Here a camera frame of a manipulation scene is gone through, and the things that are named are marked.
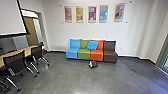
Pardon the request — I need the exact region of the green sofa seat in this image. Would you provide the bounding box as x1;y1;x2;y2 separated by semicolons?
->
77;39;92;61

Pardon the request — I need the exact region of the pink dark wall poster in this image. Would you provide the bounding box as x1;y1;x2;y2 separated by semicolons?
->
113;2;126;23

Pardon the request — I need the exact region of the grey wall panel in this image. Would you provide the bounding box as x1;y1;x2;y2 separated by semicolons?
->
0;35;30;55

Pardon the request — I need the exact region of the purple wall poster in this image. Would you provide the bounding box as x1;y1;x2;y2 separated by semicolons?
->
87;5;97;24

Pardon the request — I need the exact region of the yellow wall poster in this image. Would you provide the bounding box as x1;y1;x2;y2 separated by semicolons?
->
75;5;85;24

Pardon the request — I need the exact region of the light blue wall poster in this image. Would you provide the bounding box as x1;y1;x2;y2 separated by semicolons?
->
98;3;109;24

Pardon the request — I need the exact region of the blue square cushion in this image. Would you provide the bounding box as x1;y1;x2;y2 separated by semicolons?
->
86;40;100;52

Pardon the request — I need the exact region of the white projector screen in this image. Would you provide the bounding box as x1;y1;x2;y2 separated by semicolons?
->
0;0;28;36

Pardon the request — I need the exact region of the black trash bag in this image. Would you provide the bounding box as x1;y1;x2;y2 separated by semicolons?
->
88;59;99;69

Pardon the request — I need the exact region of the wooden conference table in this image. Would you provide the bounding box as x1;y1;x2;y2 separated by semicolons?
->
0;44;48;69

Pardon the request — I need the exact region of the wooden door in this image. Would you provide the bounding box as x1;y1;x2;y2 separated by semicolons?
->
23;17;40;47

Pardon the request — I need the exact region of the orange blue wall poster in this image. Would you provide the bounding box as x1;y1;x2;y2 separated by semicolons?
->
64;5;73;24

